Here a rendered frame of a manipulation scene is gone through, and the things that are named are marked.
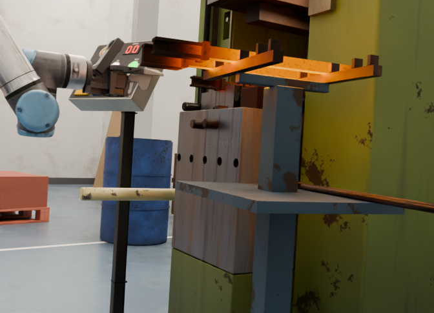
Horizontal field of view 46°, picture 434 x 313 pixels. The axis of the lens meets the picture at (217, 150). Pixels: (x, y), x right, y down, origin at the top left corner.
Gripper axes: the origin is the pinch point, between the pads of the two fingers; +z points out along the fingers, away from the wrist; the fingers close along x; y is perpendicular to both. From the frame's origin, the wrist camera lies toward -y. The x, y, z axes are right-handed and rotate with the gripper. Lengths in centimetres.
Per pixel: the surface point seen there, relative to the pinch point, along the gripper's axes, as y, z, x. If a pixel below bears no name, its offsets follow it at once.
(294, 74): 1.8, 16.3, 43.2
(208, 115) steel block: 10.3, 16.6, 3.6
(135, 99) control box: 3.9, 9.5, -37.5
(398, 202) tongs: 27, 10, 80
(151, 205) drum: 68, 109, -242
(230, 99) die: 5.1, 22.6, 5.7
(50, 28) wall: -175, 144, -808
